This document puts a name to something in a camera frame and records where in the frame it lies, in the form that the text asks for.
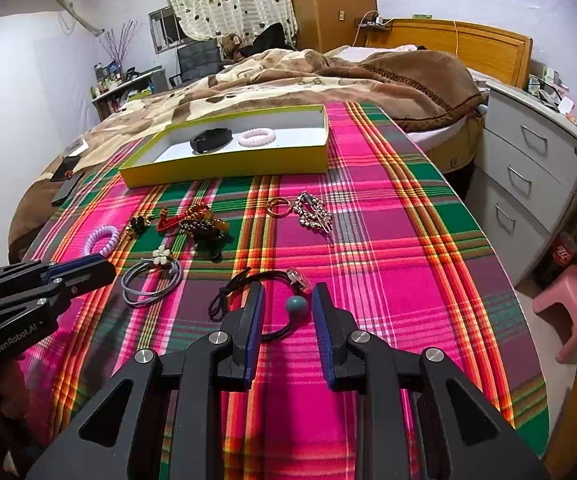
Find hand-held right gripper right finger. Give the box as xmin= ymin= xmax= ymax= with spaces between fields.
xmin=311 ymin=282 xmax=552 ymax=480

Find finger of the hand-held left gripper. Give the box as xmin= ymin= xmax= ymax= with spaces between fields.
xmin=0 ymin=254 xmax=108 ymax=288
xmin=0 ymin=259 xmax=119 ymax=313

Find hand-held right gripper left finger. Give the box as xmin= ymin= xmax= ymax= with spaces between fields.
xmin=26 ymin=281 xmax=267 ymax=480

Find purple spiral hair tie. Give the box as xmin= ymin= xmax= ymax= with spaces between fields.
xmin=82 ymin=225 xmax=121 ymax=257

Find black hair tie teal ball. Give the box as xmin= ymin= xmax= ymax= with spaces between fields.
xmin=261 ymin=296 xmax=310 ymax=343

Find black hair tie with charm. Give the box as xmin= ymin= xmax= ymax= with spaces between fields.
xmin=208 ymin=267 xmax=315 ymax=322

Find black gold flower hair clip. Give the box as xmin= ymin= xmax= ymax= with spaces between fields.
xmin=126 ymin=215 xmax=154 ymax=238

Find grey hair tie white flower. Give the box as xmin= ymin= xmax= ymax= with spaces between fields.
xmin=121 ymin=247 xmax=184 ymax=308

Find red hair clip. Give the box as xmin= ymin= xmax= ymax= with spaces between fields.
xmin=156 ymin=202 xmax=213 ymax=233

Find amber beaded hair claw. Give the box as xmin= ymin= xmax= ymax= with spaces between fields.
xmin=178 ymin=212 xmax=232 ymax=262

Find silver rhinestone hair clip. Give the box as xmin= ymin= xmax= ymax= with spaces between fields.
xmin=293 ymin=191 xmax=333 ymax=236

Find gold ring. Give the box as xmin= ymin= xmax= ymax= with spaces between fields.
xmin=267 ymin=197 xmax=294 ymax=219

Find yellow-rimmed white tray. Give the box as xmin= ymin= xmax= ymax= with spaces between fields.
xmin=118 ymin=104 xmax=330 ymax=190

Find person's left hand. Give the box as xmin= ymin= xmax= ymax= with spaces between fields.
xmin=0 ymin=355 xmax=38 ymax=413

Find black phone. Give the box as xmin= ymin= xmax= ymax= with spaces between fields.
xmin=51 ymin=170 xmax=85 ymax=206

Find pink plaid blanket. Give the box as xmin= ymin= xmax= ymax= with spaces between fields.
xmin=21 ymin=101 xmax=552 ymax=480

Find black wallet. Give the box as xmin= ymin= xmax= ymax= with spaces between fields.
xmin=51 ymin=155 xmax=82 ymax=182

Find white cluttered desk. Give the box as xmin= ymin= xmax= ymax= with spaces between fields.
xmin=91 ymin=62 xmax=169 ymax=122

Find purple dried branches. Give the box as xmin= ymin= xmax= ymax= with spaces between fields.
xmin=99 ymin=20 xmax=136 ymax=68

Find black office chair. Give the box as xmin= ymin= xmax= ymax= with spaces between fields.
xmin=169 ymin=39 xmax=224 ymax=87

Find white air conditioner pipe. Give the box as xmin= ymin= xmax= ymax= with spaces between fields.
xmin=53 ymin=0 xmax=106 ymax=36

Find pink plastic stool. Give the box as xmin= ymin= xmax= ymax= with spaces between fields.
xmin=533 ymin=265 xmax=577 ymax=363

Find cola bottle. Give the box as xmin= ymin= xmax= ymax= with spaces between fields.
xmin=549 ymin=232 xmax=577 ymax=287

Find brown plush blanket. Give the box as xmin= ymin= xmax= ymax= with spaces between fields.
xmin=8 ymin=47 xmax=487 ymax=261

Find window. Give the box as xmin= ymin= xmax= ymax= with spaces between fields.
xmin=148 ymin=6 xmax=189 ymax=53

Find white drawer cabinet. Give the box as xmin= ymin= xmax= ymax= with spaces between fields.
xmin=469 ymin=80 xmax=577 ymax=288

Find brown plush toy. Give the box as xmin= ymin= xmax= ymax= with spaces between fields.
xmin=218 ymin=32 xmax=245 ymax=59

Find white pillow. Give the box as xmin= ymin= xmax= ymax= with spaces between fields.
xmin=326 ymin=44 xmax=419 ymax=62

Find black cloth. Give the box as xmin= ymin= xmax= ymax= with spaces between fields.
xmin=251 ymin=24 xmax=297 ymax=53

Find power strip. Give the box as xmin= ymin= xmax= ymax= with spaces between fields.
xmin=357 ymin=11 xmax=392 ymax=32

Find wooden bed headboard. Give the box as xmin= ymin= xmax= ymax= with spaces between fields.
xmin=366 ymin=18 xmax=533 ymax=90

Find wooden wardrobe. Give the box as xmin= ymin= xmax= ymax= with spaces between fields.
xmin=284 ymin=0 xmax=378 ymax=54

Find black eyeglasses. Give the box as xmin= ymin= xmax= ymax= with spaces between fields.
xmin=527 ymin=74 xmax=569 ymax=107

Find black bracelet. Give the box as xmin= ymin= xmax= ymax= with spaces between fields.
xmin=190 ymin=129 xmax=233 ymax=156

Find pink spiral hair tie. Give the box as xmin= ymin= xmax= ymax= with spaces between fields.
xmin=237 ymin=128 xmax=275 ymax=149

